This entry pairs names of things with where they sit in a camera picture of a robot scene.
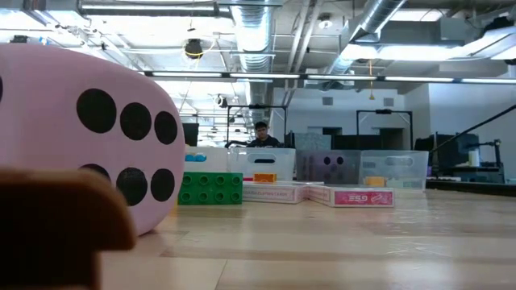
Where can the small orange-yellow toy block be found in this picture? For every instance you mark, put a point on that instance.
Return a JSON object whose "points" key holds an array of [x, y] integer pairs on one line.
{"points": [[265, 178]]}

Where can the white playing card box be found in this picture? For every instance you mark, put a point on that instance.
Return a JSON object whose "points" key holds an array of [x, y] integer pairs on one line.
{"points": [[270, 194]]}

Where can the purple foam die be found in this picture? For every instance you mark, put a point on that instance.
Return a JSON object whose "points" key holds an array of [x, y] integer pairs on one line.
{"points": [[328, 171]]}

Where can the red playing card box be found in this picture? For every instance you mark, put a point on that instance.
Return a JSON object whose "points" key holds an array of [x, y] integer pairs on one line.
{"points": [[363, 198]]}

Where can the yellow notched toy block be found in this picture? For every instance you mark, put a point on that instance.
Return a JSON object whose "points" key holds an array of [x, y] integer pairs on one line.
{"points": [[375, 181]]}

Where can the pink foam die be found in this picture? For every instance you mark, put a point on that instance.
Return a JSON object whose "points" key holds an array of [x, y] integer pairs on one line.
{"points": [[40, 100]]}

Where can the brown toy block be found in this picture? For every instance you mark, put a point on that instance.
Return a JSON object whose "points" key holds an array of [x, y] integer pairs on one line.
{"points": [[48, 225]]}

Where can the person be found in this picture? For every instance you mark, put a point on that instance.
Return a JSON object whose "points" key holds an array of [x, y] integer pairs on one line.
{"points": [[262, 133]]}

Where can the clear plastic bin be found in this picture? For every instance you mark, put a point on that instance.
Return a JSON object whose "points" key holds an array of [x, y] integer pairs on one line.
{"points": [[278, 161], [415, 169]]}

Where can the grey plastic bin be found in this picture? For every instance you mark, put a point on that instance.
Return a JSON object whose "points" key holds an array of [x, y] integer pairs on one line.
{"points": [[299, 161]]}

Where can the white plastic bin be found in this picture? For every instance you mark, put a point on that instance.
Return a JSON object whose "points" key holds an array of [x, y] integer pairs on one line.
{"points": [[215, 161]]}

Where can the blue knobby toy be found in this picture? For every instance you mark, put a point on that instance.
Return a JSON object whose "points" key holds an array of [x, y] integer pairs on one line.
{"points": [[195, 158]]}

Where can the black monitor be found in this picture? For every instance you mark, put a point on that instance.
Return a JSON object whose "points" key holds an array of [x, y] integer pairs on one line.
{"points": [[190, 135]]}

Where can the long ceiling light strip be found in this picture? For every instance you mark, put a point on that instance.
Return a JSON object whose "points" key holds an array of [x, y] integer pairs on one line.
{"points": [[262, 75]]}

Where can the dark green toy block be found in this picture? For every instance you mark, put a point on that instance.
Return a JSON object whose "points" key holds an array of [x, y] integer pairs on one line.
{"points": [[209, 197]]}

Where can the black desk with equipment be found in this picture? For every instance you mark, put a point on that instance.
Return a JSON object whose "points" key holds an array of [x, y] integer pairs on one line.
{"points": [[443, 149]]}

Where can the white roll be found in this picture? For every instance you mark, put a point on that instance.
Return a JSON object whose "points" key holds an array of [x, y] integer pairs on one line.
{"points": [[474, 158]]}

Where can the thin black bar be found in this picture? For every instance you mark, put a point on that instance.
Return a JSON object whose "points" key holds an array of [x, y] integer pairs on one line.
{"points": [[475, 129]]}

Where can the black stand frame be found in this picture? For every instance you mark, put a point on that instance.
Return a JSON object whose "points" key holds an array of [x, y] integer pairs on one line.
{"points": [[383, 111], [258, 106]]}

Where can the silver ventilation duct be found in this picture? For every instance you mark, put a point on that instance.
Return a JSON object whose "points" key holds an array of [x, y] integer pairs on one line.
{"points": [[379, 12], [254, 32]]}

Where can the black ceiling camera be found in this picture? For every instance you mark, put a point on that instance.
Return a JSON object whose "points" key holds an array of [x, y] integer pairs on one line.
{"points": [[19, 39], [193, 48]]}

